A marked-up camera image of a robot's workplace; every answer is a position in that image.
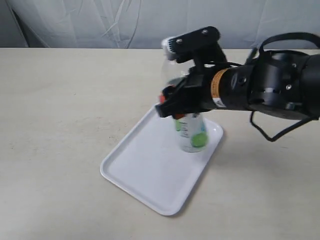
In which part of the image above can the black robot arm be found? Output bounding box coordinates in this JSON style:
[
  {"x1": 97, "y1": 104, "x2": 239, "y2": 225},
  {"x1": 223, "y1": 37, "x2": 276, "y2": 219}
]
[{"x1": 155, "y1": 50, "x2": 320, "y2": 120}]

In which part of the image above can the white plastic tray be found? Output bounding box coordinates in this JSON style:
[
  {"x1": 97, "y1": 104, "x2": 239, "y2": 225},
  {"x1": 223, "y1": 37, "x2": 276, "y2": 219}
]
[{"x1": 100, "y1": 107, "x2": 224, "y2": 216}]

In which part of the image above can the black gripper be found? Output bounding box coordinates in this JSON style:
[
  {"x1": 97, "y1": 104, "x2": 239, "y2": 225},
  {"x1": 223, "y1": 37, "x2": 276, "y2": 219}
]
[{"x1": 155, "y1": 73, "x2": 215, "y2": 119}]

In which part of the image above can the clear labelled water bottle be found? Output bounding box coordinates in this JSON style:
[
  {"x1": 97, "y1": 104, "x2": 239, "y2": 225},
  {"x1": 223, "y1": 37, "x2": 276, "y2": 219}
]
[{"x1": 161, "y1": 37, "x2": 209, "y2": 153}]

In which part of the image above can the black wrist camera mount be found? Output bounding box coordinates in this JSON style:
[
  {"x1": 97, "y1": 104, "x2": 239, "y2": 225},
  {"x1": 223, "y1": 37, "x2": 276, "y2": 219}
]
[{"x1": 162, "y1": 26, "x2": 227, "y2": 73}]

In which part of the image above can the white backdrop cloth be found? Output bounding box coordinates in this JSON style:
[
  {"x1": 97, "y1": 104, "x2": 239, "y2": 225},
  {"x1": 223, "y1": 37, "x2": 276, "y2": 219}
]
[{"x1": 0, "y1": 0, "x2": 320, "y2": 49}]

